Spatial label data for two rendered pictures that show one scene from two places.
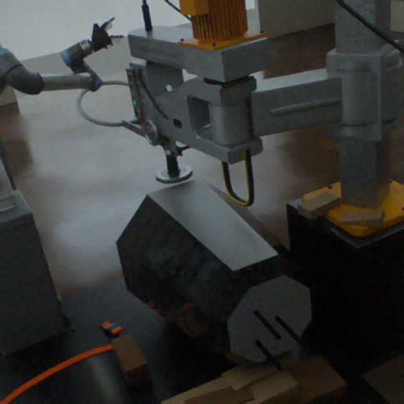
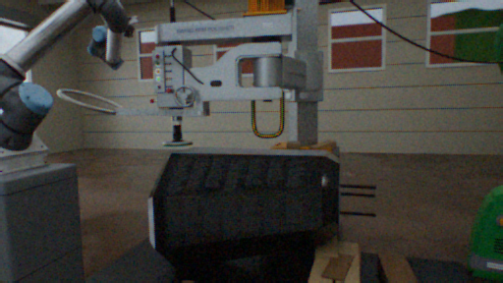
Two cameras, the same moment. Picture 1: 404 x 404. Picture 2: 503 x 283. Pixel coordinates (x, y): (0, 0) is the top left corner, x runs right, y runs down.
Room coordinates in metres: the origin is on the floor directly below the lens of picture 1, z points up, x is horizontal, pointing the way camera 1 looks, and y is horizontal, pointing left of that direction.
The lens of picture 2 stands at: (1.27, 1.70, 1.11)
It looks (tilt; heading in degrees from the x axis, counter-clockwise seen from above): 5 degrees down; 309
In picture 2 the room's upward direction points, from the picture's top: 1 degrees counter-clockwise
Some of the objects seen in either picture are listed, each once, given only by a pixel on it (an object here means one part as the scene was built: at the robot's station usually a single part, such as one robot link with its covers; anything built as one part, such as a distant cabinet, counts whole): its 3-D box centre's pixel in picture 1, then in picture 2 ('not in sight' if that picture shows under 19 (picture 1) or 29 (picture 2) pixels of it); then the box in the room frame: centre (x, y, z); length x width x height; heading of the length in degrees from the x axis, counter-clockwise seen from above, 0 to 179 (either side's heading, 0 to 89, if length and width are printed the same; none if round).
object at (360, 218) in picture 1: (360, 216); (321, 144); (2.43, -0.74, 0.80); 0.20 x 0.10 x 0.05; 59
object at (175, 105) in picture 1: (198, 116); (228, 80); (2.79, -0.05, 1.30); 0.74 x 0.23 x 0.49; 30
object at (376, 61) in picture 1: (364, 90); (303, 77); (2.65, -0.84, 1.36); 0.35 x 0.35 x 0.41
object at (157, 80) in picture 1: (168, 101); (186, 80); (3.07, 0.10, 1.32); 0.36 x 0.22 x 0.45; 30
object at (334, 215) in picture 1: (364, 200); (303, 146); (2.65, -0.84, 0.76); 0.49 x 0.49 x 0.05; 22
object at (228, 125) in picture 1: (230, 117); (266, 73); (2.57, -0.19, 1.34); 0.19 x 0.19 x 0.20
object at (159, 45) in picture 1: (186, 52); (221, 34); (2.84, -0.04, 1.62); 0.96 x 0.25 x 0.17; 30
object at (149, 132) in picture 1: (156, 130); (186, 96); (2.98, 0.18, 1.20); 0.15 x 0.10 x 0.15; 30
